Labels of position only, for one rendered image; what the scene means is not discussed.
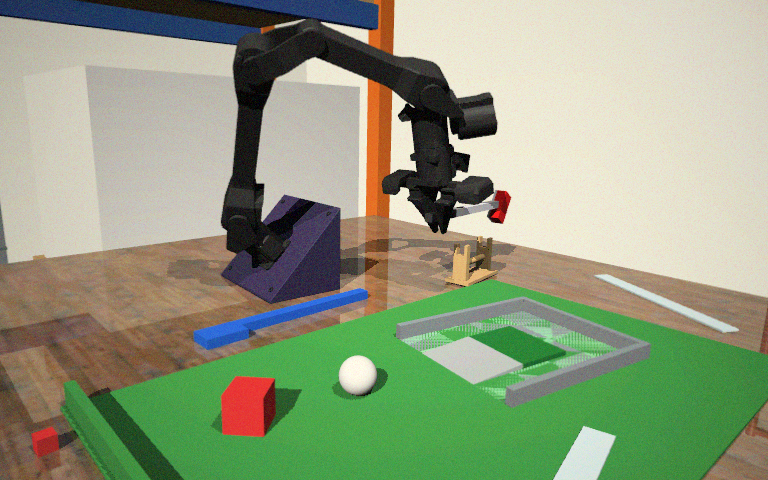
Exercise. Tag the red putter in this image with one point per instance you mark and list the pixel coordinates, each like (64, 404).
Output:
(497, 208)

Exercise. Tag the white ball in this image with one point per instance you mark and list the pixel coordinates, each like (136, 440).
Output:
(357, 375)

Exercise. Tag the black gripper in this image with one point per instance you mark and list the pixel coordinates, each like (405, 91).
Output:
(434, 175)

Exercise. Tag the light grey flat bar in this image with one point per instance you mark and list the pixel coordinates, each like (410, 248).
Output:
(690, 313)
(587, 456)

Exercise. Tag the red cube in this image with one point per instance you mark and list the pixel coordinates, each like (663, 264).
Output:
(45, 441)
(248, 406)

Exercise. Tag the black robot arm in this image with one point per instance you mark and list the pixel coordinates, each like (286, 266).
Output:
(260, 58)

